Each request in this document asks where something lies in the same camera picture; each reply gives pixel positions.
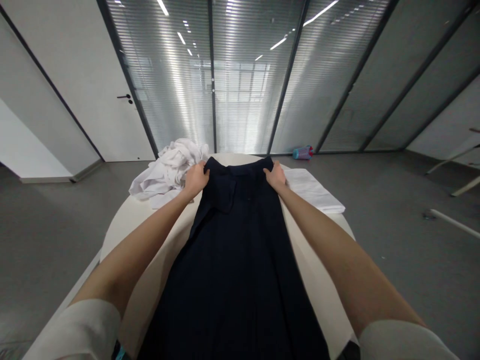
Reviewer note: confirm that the person's right hand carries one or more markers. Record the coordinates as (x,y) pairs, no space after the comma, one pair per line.
(276,176)

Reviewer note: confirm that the person's left hand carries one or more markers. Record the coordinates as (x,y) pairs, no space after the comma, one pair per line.
(196,179)

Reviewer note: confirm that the glass partition with blinds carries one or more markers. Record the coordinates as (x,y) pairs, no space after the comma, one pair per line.
(285,71)

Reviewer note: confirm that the folded white garment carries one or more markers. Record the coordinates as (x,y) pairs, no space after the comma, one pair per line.
(315,189)

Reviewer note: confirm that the dark navy pleated skirt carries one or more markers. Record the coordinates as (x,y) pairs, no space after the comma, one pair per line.
(236,262)

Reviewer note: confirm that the blue and red basket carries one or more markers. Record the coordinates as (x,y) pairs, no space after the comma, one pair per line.
(303,152)

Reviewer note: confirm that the white metal frame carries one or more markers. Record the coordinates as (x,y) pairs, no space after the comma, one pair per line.
(455,165)

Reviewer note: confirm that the pile of crumpled white garments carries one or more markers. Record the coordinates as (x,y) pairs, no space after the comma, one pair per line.
(168,172)

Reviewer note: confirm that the white metal bar with caster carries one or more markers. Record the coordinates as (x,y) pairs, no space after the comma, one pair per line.
(450,221)

